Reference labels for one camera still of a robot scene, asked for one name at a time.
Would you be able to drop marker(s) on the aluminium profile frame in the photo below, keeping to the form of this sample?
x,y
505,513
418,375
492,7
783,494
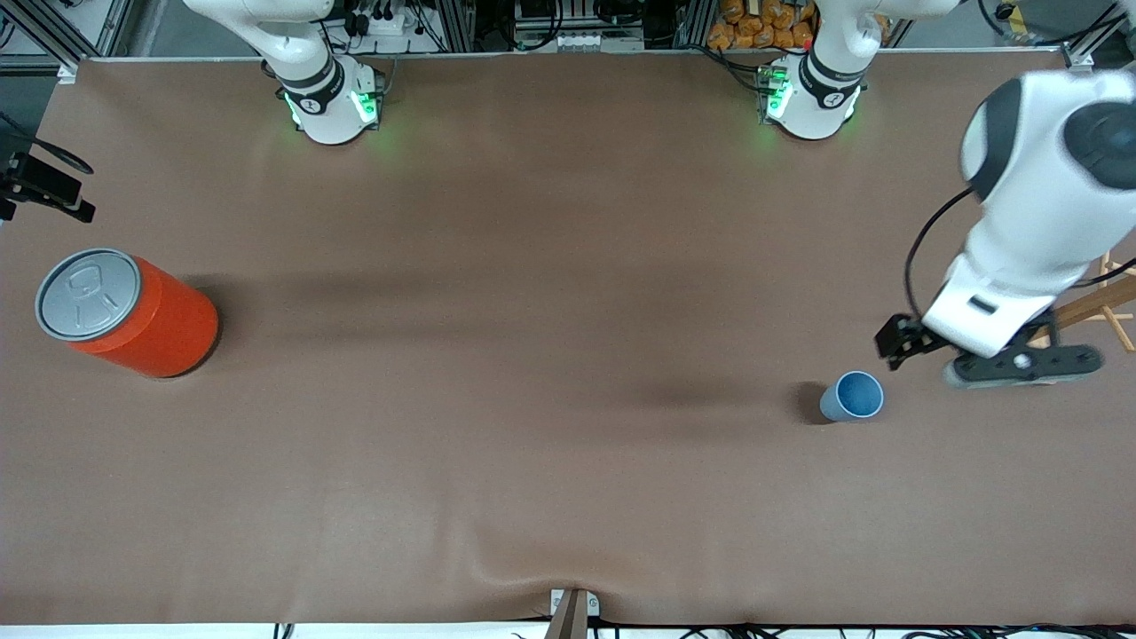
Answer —
x,y
453,22

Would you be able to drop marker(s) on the orange can with grey lid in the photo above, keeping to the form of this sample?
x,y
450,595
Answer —
x,y
160,328

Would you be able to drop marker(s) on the wooden mug rack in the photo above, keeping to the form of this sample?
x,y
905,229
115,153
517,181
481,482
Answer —
x,y
1096,306

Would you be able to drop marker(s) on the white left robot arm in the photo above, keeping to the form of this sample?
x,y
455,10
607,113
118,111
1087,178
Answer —
x,y
1029,222

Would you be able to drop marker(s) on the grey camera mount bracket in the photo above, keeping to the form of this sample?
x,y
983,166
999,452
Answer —
x,y
571,617

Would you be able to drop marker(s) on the light blue plastic cup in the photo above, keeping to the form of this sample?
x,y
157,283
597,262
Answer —
x,y
852,397

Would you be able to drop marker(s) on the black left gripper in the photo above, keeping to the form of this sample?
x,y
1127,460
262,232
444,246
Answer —
x,y
905,338

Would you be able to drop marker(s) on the black caster wheel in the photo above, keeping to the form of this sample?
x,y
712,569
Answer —
x,y
1005,11

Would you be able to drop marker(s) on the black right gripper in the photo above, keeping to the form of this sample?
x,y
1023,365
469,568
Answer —
x,y
40,185

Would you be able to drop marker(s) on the white power strip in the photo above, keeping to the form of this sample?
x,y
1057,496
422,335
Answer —
x,y
382,24
577,41

